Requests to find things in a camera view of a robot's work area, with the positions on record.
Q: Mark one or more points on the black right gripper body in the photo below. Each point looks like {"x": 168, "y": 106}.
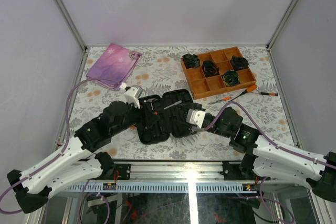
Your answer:
{"x": 210, "y": 121}

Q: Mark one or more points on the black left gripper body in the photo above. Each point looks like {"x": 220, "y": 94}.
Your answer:
{"x": 135, "y": 117}

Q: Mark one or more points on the black plastic tool case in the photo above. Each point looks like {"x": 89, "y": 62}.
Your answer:
{"x": 172, "y": 122}

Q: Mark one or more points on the small steel hammer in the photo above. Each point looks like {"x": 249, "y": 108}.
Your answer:
{"x": 150, "y": 102}

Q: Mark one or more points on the black orange handled screwdriver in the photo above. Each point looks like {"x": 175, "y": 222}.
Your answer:
{"x": 172, "y": 105}

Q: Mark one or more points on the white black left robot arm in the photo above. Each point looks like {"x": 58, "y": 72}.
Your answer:
{"x": 78, "y": 159}

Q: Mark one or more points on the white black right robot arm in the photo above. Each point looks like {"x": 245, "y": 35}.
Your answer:
{"x": 266, "y": 157}

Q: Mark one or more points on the orange compartment tray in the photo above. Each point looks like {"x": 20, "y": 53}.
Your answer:
{"x": 203, "y": 87}

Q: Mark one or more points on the black green rolled tape front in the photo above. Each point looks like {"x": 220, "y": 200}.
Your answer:
{"x": 230, "y": 78}

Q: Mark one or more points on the black rolled tape centre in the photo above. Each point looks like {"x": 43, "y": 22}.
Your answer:
{"x": 209, "y": 68}

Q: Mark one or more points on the purple folded cloth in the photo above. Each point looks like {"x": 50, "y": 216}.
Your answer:
{"x": 114, "y": 66}

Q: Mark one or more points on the black rolled tape far left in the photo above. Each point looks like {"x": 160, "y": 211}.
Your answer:
{"x": 191, "y": 61}

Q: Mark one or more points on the small black orange screwdriver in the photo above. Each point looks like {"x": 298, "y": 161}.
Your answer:
{"x": 268, "y": 94}

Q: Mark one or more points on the black rolled tape far right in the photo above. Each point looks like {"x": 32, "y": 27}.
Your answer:
{"x": 239, "y": 63}

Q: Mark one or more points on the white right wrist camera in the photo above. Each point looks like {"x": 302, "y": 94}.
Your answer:
{"x": 196, "y": 117}

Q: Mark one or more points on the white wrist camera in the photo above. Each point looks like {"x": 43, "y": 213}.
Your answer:
{"x": 132, "y": 94}
{"x": 196, "y": 117}

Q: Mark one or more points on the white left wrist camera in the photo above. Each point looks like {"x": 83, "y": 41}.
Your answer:
{"x": 132, "y": 94}

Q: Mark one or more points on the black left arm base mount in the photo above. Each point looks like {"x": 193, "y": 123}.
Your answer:
{"x": 120, "y": 172}

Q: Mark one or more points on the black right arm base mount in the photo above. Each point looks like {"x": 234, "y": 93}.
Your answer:
{"x": 238, "y": 170}

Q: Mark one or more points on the aluminium front rail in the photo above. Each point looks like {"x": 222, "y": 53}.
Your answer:
{"x": 168, "y": 177}

